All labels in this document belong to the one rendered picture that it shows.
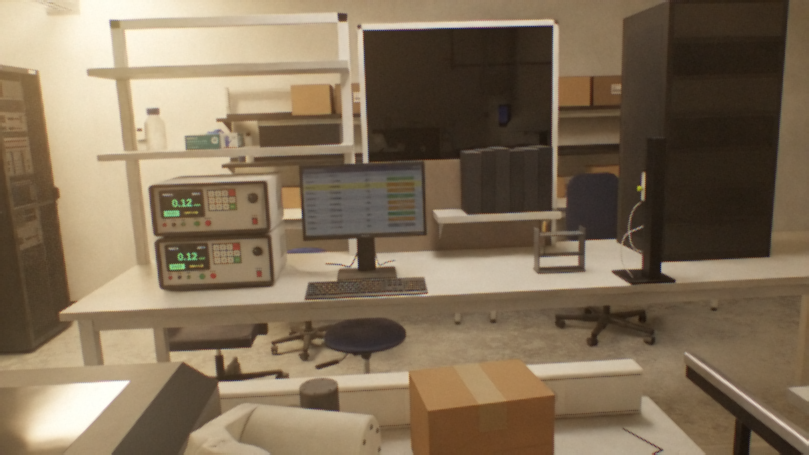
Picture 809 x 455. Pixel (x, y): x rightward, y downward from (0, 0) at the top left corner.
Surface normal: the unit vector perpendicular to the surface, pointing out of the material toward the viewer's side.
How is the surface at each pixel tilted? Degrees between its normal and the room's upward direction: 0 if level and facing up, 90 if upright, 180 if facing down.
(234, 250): 90
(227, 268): 90
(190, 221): 90
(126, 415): 0
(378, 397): 90
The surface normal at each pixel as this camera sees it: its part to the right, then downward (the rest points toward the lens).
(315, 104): 0.05, 0.18
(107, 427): -0.04, -0.98
